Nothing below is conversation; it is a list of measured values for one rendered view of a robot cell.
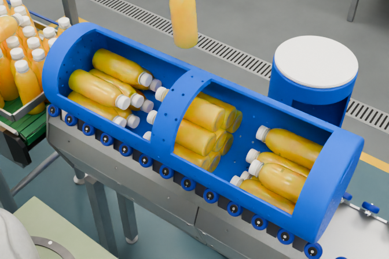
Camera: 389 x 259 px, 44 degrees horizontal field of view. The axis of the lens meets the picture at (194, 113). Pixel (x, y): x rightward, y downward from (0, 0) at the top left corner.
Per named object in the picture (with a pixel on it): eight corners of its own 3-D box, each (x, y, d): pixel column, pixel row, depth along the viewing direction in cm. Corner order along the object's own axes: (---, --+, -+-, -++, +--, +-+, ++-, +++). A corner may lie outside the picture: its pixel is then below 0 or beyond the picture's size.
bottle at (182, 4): (196, 32, 138) (192, -24, 124) (200, 47, 133) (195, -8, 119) (172, 36, 137) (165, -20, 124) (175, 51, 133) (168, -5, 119)
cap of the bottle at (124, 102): (118, 110, 139) (123, 113, 138) (115, 102, 136) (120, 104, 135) (127, 100, 141) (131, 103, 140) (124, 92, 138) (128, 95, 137)
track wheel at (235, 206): (243, 205, 126) (246, 203, 128) (229, 197, 128) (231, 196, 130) (237, 220, 127) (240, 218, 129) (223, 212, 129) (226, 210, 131)
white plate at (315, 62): (257, 56, 163) (257, 59, 164) (323, 98, 148) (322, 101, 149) (310, 26, 176) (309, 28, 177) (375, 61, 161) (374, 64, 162)
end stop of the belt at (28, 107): (16, 121, 153) (14, 115, 151) (14, 121, 154) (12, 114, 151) (101, 57, 177) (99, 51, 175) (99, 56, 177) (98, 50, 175)
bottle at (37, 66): (49, 106, 166) (37, 65, 153) (36, 97, 169) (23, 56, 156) (65, 95, 169) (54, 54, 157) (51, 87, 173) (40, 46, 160)
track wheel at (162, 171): (173, 167, 135) (177, 167, 137) (161, 161, 137) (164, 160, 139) (168, 182, 136) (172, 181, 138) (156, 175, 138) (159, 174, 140)
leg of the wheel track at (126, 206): (132, 246, 227) (118, 161, 183) (123, 240, 230) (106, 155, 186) (140, 237, 231) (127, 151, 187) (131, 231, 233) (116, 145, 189)
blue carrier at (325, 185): (308, 263, 120) (324, 208, 98) (57, 124, 155) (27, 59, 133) (352, 180, 135) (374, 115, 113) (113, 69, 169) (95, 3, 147)
